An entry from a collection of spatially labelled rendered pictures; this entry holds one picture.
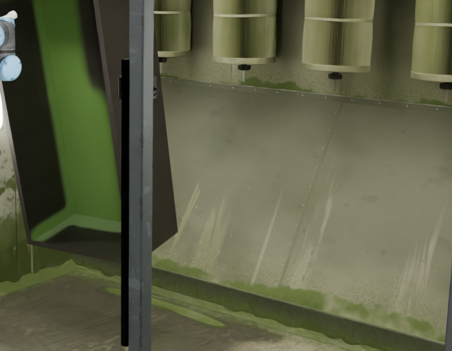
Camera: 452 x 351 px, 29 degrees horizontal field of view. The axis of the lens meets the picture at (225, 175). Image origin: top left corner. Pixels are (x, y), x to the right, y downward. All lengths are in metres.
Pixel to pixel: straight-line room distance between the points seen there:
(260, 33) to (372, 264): 1.28
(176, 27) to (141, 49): 2.44
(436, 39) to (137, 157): 1.86
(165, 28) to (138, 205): 2.45
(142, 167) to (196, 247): 2.21
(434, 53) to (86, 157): 1.65
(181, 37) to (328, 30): 1.01
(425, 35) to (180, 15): 1.48
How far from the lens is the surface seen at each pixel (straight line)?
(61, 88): 4.12
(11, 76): 3.16
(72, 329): 4.23
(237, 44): 4.43
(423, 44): 3.94
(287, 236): 4.35
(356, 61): 4.15
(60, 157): 4.21
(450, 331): 2.42
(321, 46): 4.14
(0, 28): 3.02
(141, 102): 2.38
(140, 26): 2.36
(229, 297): 4.42
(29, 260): 4.88
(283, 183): 4.48
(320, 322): 4.17
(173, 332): 4.17
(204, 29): 5.02
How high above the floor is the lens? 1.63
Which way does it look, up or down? 12 degrees down
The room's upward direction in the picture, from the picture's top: 2 degrees clockwise
